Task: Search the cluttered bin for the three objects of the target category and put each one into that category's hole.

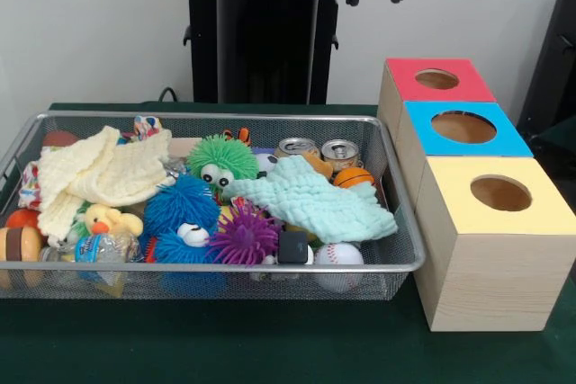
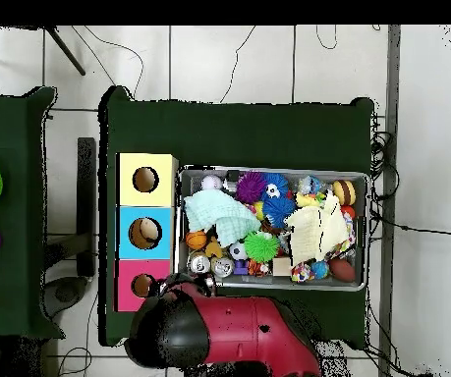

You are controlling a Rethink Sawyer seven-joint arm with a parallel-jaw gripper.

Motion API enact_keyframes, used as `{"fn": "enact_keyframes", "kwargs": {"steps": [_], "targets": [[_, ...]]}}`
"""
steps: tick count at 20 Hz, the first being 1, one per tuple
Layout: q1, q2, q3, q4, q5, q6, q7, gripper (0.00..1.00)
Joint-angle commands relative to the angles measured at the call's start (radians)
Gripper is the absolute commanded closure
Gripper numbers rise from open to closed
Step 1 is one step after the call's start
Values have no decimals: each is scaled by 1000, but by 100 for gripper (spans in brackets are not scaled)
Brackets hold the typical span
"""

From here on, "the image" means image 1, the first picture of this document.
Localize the cream yellow cloth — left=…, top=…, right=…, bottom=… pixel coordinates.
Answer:
left=36, top=125, right=177, bottom=248

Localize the silver drink can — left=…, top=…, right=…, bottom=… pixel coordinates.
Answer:
left=320, top=138, right=364, bottom=174
left=274, top=137, right=323, bottom=169

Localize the yellow plush duck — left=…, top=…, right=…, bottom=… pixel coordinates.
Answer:
left=84, top=203, right=144, bottom=237

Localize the orange plush toy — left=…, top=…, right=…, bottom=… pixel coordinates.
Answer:
left=300, top=152, right=335, bottom=181

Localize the black upright panel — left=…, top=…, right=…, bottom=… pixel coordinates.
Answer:
left=516, top=0, right=576, bottom=138

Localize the small orange basketball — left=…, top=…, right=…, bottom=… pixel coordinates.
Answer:
left=332, top=166, right=376, bottom=191

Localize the green spiky ball with eyes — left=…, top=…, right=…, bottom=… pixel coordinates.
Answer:
left=186, top=133, right=261, bottom=191

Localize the silver mesh bin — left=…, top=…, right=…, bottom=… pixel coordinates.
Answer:
left=0, top=110, right=427, bottom=302

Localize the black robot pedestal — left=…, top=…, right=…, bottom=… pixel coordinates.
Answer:
left=174, top=0, right=362, bottom=105

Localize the wooden box with three holes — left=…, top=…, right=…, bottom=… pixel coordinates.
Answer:
left=376, top=58, right=576, bottom=334

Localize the blue spiky ball with eyes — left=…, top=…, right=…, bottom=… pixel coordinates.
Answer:
left=150, top=220, right=220, bottom=264

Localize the dark green table cloth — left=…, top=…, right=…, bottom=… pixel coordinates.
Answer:
left=0, top=102, right=576, bottom=384
left=534, top=114, right=576, bottom=165

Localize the purple spiky ball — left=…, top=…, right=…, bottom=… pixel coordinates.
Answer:
left=207, top=206, right=284, bottom=267

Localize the mint green cloth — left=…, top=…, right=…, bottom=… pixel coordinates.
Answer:
left=223, top=155, right=400, bottom=245

